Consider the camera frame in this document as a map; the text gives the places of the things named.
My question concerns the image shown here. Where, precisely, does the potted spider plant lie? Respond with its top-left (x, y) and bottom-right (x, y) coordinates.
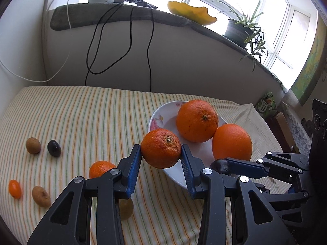
top-left (216, 0), bottom-right (269, 72)

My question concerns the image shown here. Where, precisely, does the striped tablecloth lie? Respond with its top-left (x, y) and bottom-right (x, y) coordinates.
top-left (0, 85), bottom-right (294, 245)

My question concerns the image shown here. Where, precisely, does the white cable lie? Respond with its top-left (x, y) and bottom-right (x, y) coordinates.
top-left (0, 0), bottom-right (77, 83)

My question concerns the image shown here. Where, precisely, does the black cable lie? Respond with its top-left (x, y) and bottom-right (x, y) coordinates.
top-left (146, 5), bottom-right (155, 92)
top-left (85, 2), bottom-right (133, 87)

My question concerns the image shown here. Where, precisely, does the white lace cloth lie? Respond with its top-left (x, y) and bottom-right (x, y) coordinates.
top-left (281, 99), bottom-right (313, 156)

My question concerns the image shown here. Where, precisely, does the wall map poster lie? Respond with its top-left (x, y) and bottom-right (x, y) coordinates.
top-left (290, 13), bottom-right (327, 107)

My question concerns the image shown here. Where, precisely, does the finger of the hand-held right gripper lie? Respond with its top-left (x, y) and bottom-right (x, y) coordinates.
top-left (252, 182), bottom-right (311, 211)
top-left (224, 151), bottom-right (310, 182)

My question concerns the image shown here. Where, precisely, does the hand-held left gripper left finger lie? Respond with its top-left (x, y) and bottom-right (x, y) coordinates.
top-left (27, 144), bottom-right (142, 245)

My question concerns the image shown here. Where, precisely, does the large dimpled orange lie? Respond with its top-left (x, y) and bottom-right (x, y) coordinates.
top-left (176, 99), bottom-right (219, 143)

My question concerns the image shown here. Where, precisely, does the grey windowsill cloth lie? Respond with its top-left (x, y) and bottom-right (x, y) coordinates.
top-left (50, 2), bottom-right (288, 92)

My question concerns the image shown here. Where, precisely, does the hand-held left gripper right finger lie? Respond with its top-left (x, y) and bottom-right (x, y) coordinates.
top-left (181, 144), bottom-right (297, 245)

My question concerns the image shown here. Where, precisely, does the brown cardboard box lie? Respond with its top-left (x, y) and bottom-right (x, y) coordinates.
top-left (274, 112), bottom-right (294, 154)

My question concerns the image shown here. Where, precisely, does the white window frame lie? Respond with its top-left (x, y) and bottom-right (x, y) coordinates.
top-left (110, 0), bottom-right (320, 90)

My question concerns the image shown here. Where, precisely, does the floral white plate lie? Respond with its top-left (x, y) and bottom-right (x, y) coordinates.
top-left (148, 101), bottom-right (229, 190)

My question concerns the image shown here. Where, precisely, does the dark plum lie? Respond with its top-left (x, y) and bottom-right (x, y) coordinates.
top-left (47, 139), bottom-right (62, 157)
top-left (210, 159), bottom-right (230, 175)

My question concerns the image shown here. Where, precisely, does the yellow bowl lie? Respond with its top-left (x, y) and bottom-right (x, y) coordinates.
top-left (167, 0), bottom-right (217, 26)

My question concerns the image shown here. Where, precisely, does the small brown kiwi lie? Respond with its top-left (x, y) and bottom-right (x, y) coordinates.
top-left (32, 186), bottom-right (52, 208)
top-left (26, 137), bottom-right (42, 155)

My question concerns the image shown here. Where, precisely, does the large smooth orange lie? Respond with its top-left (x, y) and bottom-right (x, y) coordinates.
top-left (212, 124), bottom-right (253, 162)

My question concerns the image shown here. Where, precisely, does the large greenish kiwi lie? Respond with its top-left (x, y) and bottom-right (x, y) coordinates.
top-left (119, 198), bottom-right (134, 221)

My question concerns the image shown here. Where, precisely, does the green snack bag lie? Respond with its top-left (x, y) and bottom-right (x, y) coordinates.
top-left (255, 92), bottom-right (278, 115)

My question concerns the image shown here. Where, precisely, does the orange kumquat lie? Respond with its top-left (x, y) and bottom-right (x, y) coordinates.
top-left (8, 180), bottom-right (22, 199)

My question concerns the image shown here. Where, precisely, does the small mandarin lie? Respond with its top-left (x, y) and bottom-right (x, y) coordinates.
top-left (89, 161), bottom-right (117, 179)
top-left (141, 128), bottom-right (182, 169)

